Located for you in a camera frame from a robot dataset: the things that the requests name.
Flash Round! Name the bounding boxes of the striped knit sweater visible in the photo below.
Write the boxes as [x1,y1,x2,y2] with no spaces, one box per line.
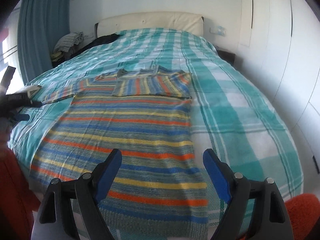
[29,66,208,239]

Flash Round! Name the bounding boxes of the orange fleece clothing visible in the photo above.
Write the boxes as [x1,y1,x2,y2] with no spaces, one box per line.
[1,148,40,239]

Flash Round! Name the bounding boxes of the pile of clothes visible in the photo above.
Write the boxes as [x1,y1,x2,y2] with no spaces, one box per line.
[50,32,84,63]

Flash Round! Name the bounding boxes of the white patterned pillow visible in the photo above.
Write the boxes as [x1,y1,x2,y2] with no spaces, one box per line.
[18,85,42,99]

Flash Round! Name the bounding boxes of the teal curtain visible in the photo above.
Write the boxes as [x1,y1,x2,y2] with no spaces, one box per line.
[17,0,70,83]

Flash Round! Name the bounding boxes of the black garment on bed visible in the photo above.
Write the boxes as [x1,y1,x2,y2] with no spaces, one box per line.
[71,33,121,59]

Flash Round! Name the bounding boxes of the teal checked bed cover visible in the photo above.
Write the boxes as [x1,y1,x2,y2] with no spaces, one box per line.
[8,27,304,240]

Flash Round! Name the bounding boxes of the white wardrobe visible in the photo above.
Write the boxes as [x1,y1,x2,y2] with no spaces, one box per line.
[237,0,320,176]

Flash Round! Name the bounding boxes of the cream padded headboard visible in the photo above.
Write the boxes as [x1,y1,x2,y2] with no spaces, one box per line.
[94,11,204,38]

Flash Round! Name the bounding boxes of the white wall socket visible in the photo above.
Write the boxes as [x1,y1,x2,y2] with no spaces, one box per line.
[209,26,226,36]

